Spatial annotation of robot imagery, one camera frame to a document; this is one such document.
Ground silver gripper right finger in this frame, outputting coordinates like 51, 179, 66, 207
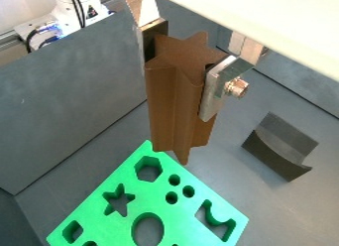
199, 32, 265, 122

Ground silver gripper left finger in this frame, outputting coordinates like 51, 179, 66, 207
123, 0, 168, 62

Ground brown star-shaped peg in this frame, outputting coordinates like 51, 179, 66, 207
144, 32, 227, 165

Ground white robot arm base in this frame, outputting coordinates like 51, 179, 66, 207
15, 0, 112, 53

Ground dark grey curved block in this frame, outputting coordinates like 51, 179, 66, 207
243, 112, 318, 182

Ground green shape-sorting board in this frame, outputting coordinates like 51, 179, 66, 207
47, 141, 250, 246

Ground black cables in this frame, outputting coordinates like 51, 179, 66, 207
26, 0, 87, 55

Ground grey enclosure wall panel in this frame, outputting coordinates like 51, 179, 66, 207
0, 10, 146, 194

